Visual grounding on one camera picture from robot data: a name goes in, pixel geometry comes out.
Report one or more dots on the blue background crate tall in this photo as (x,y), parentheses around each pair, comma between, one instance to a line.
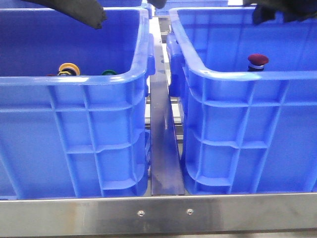
(189,3)

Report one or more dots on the steel shelf rail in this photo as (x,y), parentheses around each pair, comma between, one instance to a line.
(158,215)

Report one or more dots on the green push button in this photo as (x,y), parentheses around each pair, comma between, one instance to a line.
(109,72)

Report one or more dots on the blue target crate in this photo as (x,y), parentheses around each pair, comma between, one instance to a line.
(245,131)

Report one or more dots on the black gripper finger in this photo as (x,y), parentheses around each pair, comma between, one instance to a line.
(157,3)
(89,12)
(292,10)
(262,14)

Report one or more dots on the metal divider bar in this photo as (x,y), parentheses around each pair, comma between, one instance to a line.
(166,174)

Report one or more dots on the yellow push button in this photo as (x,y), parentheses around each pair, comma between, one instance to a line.
(69,69)

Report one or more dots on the blue source crate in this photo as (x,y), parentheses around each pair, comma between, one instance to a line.
(73,136)

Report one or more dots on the red mushroom push button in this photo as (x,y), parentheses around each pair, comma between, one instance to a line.
(257,62)

